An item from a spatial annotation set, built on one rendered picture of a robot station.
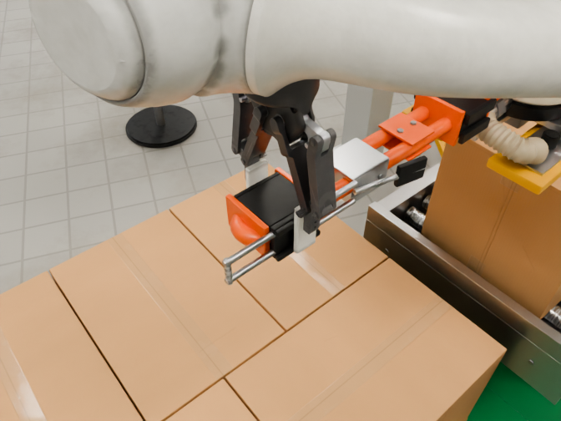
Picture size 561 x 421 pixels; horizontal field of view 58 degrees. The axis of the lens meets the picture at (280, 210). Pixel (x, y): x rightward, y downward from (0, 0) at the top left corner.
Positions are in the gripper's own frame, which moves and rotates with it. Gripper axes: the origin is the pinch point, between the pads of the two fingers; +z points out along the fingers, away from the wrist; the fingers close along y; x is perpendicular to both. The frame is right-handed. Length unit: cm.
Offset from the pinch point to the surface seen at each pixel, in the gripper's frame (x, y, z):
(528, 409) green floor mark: -86, -28, 127
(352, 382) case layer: -23, 1, 73
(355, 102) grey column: -134, 105, 90
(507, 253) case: -73, -5, 57
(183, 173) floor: -63, 154, 127
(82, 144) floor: -33, 211, 127
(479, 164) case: -73, 10, 37
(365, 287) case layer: -46, 18, 73
